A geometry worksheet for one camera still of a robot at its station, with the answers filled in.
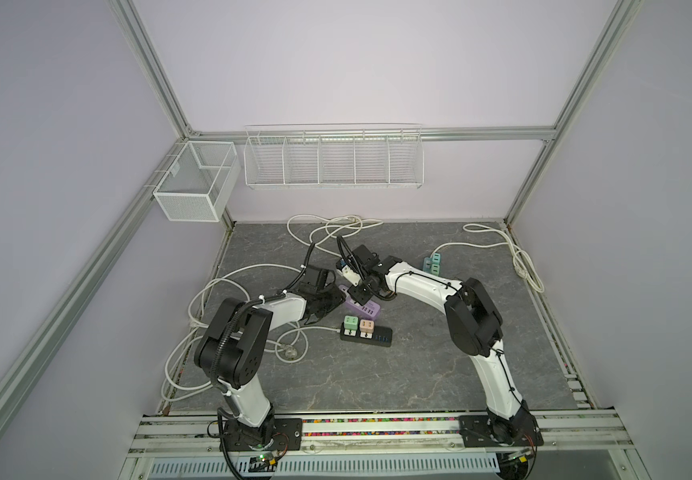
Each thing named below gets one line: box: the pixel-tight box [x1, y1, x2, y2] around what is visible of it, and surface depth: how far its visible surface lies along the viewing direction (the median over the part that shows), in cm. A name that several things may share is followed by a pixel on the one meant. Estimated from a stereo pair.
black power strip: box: [340, 323, 393, 347], surface depth 89 cm
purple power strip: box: [338, 285, 381, 318], surface depth 95 cm
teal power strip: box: [423, 252, 441, 276], surface depth 102 cm
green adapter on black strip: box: [343, 315, 359, 337], surface depth 88 cm
